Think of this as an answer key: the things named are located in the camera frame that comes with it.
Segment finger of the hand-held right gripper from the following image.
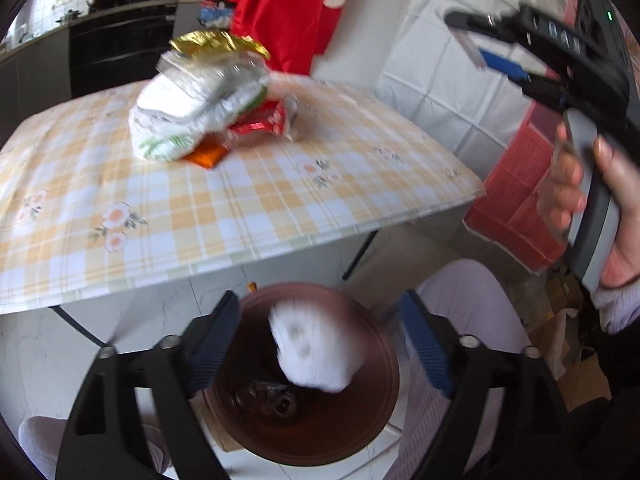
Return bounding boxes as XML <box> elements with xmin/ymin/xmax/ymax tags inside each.
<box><xmin>477</xmin><ymin>49</ymin><xmax>568</xmax><ymax>108</ymax></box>
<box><xmin>444</xmin><ymin>7</ymin><xmax>526</xmax><ymax>70</ymax></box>

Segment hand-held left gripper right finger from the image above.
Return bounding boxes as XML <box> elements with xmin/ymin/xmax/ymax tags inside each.
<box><xmin>397</xmin><ymin>289</ymin><xmax>571</xmax><ymax>480</ymax></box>

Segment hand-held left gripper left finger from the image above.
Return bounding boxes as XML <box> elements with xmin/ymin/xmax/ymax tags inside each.
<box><xmin>55</xmin><ymin>290</ymin><xmax>243</xmax><ymax>480</ymax></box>

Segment brown plastic basin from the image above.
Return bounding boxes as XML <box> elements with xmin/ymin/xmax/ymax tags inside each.
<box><xmin>202</xmin><ymin>282</ymin><xmax>401</xmax><ymax>466</ymax></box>

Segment white paper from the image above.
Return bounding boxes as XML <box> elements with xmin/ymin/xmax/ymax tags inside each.
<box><xmin>267</xmin><ymin>299</ymin><xmax>366</xmax><ymax>393</ymax></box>

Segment person's right hand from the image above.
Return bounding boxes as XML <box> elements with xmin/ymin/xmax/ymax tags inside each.
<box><xmin>537</xmin><ymin>122</ymin><xmax>640</xmax><ymax>291</ymax></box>

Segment dark crumpled wrappers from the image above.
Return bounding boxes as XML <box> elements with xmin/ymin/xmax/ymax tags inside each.
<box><xmin>232</xmin><ymin>380</ymin><xmax>301</xmax><ymax>418</ymax></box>

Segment black table leg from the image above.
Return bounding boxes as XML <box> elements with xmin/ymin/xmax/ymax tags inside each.
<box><xmin>50</xmin><ymin>305</ymin><xmax>110</xmax><ymax>350</ymax></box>
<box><xmin>341</xmin><ymin>230</ymin><xmax>377</xmax><ymax>282</ymax></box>

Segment yellow checked floral tablecloth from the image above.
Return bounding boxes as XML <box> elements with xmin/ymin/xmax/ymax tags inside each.
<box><xmin>0</xmin><ymin>72</ymin><xmax>487</xmax><ymax>316</ymax></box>

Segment cardboard box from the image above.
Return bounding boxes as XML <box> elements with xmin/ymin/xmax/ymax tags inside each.
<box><xmin>525</xmin><ymin>265</ymin><xmax>613</xmax><ymax>401</ymax></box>

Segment orange foil wrapper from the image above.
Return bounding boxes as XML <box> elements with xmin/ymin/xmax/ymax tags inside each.
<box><xmin>184</xmin><ymin>141</ymin><xmax>232</xmax><ymax>171</ymax></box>

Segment red hanging garment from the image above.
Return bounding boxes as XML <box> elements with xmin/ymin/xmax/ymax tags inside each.
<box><xmin>225</xmin><ymin>0</ymin><xmax>346</xmax><ymax>78</ymax></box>

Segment person's dark jacket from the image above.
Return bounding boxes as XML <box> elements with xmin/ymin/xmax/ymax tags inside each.
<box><xmin>562</xmin><ymin>385</ymin><xmax>640</xmax><ymax>480</ymax></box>

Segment red foil snack wrapper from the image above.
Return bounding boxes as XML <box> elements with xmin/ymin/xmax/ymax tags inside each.
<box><xmin>227</xmin><ymin>94</ymin><xmax>305</xmax><ymax>148</ymax></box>

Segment clear plastic bag on table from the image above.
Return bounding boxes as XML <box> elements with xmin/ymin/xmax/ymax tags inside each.
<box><xmin>197</xmin><ymin>0</ymin><xmax>236</xmax><ymax>29</ymax></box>

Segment gold foil wrapper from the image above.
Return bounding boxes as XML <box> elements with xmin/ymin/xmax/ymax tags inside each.
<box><xmin>169</xmin><ymin>30</ymin><xmax>271</xmax><ymax>61</ymax></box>

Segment black kitchen oven rack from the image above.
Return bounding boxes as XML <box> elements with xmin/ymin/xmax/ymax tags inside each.
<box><xmin>67</xmin><ymin>0</ymin><xmax>183</xmax><ymax>98</ymax></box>

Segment grey kitchen base cabinet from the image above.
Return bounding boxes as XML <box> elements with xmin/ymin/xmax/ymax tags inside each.
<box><xmin>0</xmin><ymin>25</ymin><xmax>71</xmax><ymax>156</ymax></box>

